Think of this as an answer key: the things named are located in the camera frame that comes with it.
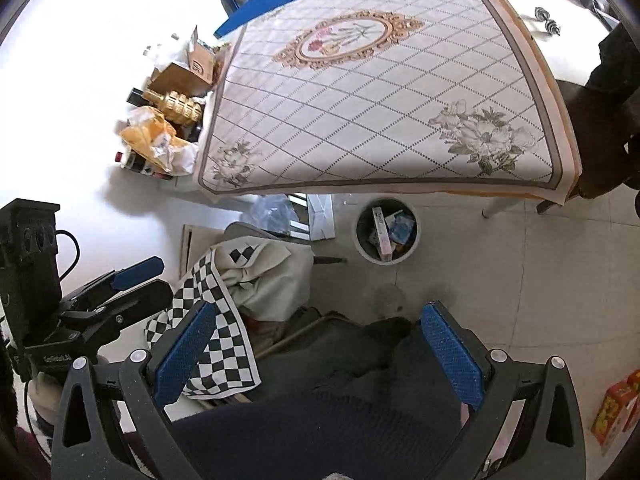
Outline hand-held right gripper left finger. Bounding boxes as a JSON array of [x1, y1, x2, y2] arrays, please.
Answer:
[[50, 300, 218, 480]]

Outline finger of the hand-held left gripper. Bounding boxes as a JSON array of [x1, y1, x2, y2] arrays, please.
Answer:
[[65, 280, 174, 343], [60, 256, 165, 311]]

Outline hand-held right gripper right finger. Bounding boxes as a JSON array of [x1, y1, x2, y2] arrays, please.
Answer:
[[420, 301, 587, 480]]

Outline blue plastic packet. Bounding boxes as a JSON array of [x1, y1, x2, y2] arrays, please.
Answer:
[[389, 212, 417, 246]]

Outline long white box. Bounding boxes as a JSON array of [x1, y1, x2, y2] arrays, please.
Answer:
[[372, 205, 396, 261]]

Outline grey round waste bin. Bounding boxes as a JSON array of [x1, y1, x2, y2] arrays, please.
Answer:
[[354, 197, 420, 264]]

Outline black white checkered cloth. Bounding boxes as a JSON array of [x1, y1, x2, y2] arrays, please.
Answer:
[[145, 247, 263, 396]]

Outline wooden board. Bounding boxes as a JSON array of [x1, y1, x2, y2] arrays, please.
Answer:
[[180, 224, 226, 281]]

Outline dark glass bottle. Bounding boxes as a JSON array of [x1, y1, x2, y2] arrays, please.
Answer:
[[114, 150, 153, 175]]

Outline beige tote bag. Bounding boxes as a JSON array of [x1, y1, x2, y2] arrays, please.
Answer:
[[222, 222, 313, 321]]

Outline yellow plastic bag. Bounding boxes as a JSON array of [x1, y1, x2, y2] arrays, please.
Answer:
[[119, 105, 198, 177]]

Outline person's dark trousers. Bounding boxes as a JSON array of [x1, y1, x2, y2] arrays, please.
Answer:
[[172, 317, 466, 480]]

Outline clear plastic bag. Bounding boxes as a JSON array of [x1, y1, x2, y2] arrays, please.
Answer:
[[247, 194, 301, 236]]

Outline gold bottle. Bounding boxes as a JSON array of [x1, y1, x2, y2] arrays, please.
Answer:
[[145, 89, 206, 123]]

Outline orange carton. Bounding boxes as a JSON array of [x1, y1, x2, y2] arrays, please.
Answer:
[[591, 370, 640, 448]]

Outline cardboard box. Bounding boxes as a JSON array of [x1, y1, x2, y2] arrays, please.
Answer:
[[150, 25, 221, 98]]

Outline patterned tablecloth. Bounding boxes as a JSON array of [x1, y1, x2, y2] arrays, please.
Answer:
[[194, 0, 583, 206]]

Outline blue board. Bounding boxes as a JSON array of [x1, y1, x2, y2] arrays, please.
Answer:
[[214, 0, 308, 38]]

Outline chrome dumbbell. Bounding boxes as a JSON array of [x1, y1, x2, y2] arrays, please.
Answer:
[[534, 6, 562, 36]]

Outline black cable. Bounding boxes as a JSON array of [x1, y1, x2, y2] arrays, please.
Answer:
[[54, 229, 82, 283]]

